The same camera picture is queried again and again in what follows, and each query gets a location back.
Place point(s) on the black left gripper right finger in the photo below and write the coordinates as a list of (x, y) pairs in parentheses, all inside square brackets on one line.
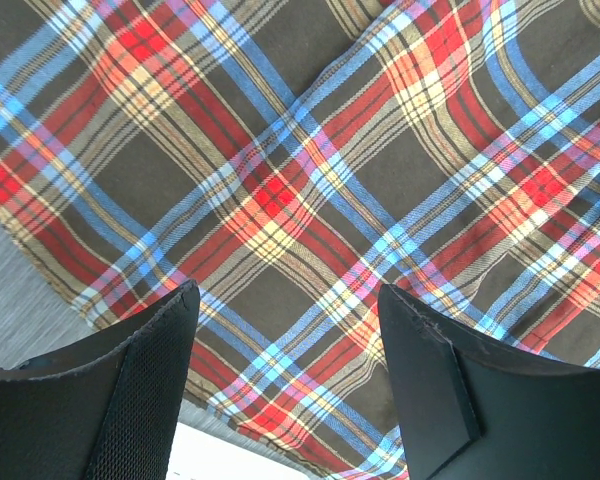
[(472, 407)]

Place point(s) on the brown red plaid shirt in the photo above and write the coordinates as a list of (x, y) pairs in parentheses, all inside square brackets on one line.
[(294, 156)]

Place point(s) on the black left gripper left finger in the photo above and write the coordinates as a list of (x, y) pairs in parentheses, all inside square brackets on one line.
[(106, 406)]

